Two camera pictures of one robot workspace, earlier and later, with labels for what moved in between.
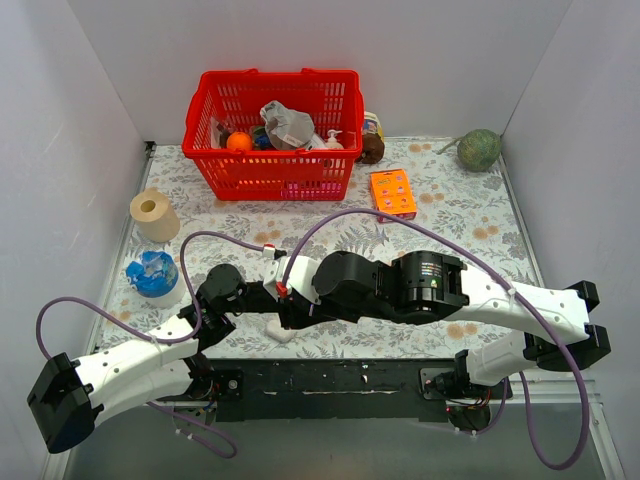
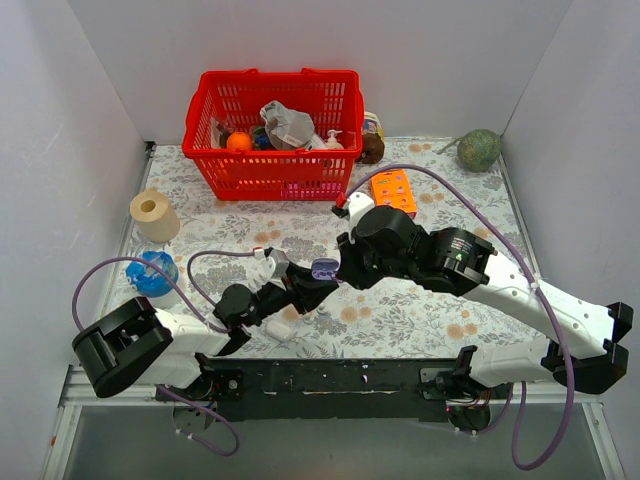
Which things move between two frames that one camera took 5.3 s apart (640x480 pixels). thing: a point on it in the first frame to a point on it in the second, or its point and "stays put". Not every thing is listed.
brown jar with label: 373,145 stays put
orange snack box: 393,193 stays put
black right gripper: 292,315 to 347,259
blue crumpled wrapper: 156,279 stays put
